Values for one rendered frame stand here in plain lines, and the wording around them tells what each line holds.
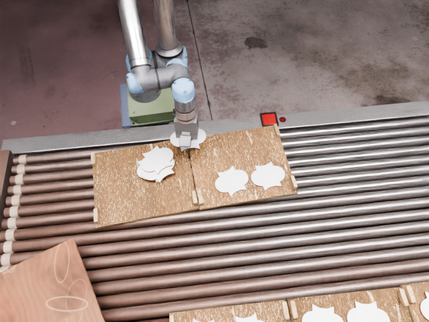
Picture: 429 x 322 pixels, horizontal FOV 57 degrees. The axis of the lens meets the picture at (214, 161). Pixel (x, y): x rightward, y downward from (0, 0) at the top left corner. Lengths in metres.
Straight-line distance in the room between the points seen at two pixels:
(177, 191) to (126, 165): 0.26
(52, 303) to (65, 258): 0.15
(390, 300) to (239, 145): 0.83
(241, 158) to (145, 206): 0.45
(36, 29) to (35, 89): 0.73
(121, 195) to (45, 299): 0.48
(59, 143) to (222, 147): 0.73
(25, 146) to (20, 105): 1.50
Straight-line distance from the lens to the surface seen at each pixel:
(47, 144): 1.91
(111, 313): 1.52
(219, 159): 1.69
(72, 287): 1.45
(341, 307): 1.53
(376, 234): 1.69
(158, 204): 1.60
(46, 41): 3.86
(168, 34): 1.68
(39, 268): 1.51
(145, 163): 1.65
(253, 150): 1.72
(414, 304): 1.62
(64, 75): 3.51
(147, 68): 1.43
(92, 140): 1.85
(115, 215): 1.61
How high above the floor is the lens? 2.37
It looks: 58 degrees down
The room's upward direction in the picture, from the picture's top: straight up
